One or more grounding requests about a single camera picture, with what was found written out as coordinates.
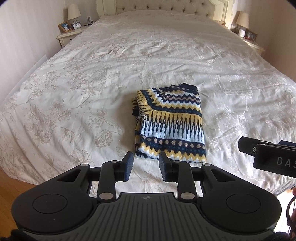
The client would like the navy yellow patterned knit sweater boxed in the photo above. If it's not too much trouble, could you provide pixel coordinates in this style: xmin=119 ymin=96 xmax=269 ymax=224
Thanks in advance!
xmin=132 ymin=83 xmax=206 ymax=163

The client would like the person's right hand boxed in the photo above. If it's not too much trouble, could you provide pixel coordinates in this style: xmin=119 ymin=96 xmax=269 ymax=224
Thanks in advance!
xmin=286 ymin=187 xmax=296 ymax=238

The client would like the white embroidered bedspread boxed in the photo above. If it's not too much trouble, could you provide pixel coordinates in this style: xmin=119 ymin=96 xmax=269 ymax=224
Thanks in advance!
xmin=1 ymin=10 xmax=295 ymax=194

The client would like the right cream nightstand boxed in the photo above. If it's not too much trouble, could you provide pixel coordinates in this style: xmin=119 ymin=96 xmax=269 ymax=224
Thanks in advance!
xmin=243 ymin=29 xmax=265 ymax=56

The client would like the cream nightstand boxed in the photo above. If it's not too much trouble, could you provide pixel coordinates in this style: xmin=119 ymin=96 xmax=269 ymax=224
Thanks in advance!
xmin=243 ymin=29 xmax=265 ymax=56
xmin=57 ymin=26 xmax=89 ymax=48

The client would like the red item on nightstand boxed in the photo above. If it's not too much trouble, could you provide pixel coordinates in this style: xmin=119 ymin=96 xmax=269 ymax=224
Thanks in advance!
xmin=244 ymin=30 xmax=257 ymax=41

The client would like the left cream nightstand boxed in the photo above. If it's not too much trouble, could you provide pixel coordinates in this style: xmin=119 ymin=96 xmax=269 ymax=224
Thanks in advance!
xmin=57 ymin=26 xmax=89 ymax=48

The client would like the right beige table lamp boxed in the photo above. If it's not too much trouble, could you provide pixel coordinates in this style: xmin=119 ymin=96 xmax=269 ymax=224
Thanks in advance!
xmin=236 ymin=11 xmax=249 ymax=38

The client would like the beige table lamp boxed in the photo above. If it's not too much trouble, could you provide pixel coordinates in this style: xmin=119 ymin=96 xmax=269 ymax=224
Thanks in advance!
xmin=67 ymin=4 xmax=81 ymax=23
xmin=236 ymin=11 xmax=249 ymax=38

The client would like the small white alarm clock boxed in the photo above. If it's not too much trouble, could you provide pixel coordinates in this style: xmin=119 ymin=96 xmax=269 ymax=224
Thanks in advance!
xmin=72 ymin=21 xmax=81 ymax=30

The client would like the cream tufted headboard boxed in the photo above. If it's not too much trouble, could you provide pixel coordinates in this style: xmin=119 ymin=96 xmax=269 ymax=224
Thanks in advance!
xmin=96 ymin=0 xmax=235 ymax=22

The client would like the left beige table lamp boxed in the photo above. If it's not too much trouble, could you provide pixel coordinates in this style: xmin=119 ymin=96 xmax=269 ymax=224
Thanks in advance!
xmin=67 ymin=4 xmax=81 ymax=23

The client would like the black cable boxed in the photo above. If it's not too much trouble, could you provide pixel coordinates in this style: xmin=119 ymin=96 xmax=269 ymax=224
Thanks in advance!
xmin=285 ymin=196 xmax=296 ymax=235

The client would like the wooden photo frame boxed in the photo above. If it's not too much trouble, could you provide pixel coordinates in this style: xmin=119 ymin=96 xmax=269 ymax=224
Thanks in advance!
xmin=58 ymin=22 xmax=73 ymax=33

